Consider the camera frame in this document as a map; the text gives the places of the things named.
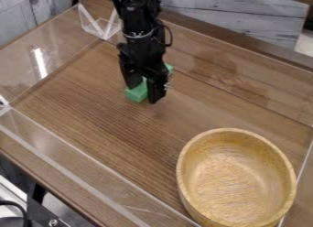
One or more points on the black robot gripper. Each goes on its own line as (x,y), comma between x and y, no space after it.
(141,58)

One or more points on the green rectangular block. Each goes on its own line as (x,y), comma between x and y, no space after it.
(138,94)

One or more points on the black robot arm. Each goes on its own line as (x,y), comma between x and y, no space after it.
(139,16)

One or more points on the brown wooden bowl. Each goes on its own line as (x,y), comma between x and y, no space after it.
(236,179)

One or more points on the clear acrylic corner bracket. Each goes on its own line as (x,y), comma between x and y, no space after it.
(103,28)

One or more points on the clear acrylic tray wall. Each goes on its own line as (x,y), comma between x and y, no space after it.
(117,177)

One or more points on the black metal table frame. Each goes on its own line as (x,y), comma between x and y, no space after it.
(48,212)

